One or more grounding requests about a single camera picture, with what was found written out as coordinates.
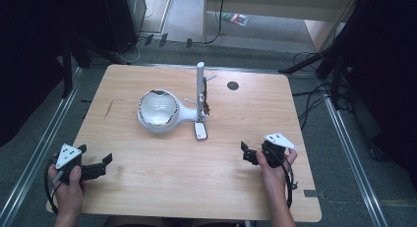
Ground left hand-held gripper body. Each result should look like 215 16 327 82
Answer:
53 142 91 184

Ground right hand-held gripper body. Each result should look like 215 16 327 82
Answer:
260 132 298 169

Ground white key stand with bowl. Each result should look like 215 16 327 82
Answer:
137 61 218 142

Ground person's right hand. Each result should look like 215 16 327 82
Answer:
255 147 299 190

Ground person's left hand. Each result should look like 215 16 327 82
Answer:
47 163 86 215

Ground colourful packet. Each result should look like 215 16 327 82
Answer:
221 12 251 27

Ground dark cabinet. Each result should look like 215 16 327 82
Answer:
99 0 148 54

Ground black curtain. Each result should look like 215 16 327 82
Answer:
328 0 417 189

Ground light wooden desk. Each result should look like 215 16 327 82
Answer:
202 0 362 53

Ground metal floor rail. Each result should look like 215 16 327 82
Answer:
323 96 389 227
0 66 84 227

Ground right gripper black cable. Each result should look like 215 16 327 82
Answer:
276 152 299 209

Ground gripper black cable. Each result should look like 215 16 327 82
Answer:
43 159 61 215
276 152 299 209

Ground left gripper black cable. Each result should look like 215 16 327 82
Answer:
43 159 61 215

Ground black floor cable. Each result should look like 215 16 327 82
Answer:
297 94 330 131
291 82 332 97

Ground black metal stand post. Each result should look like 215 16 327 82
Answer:
61 38 74 99

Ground black cables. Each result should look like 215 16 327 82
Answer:
277 50 332 75

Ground white floor cable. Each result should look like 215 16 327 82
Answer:
115 39 146 65

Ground thin black hanging cable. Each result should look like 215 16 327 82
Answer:
202 0 228 45

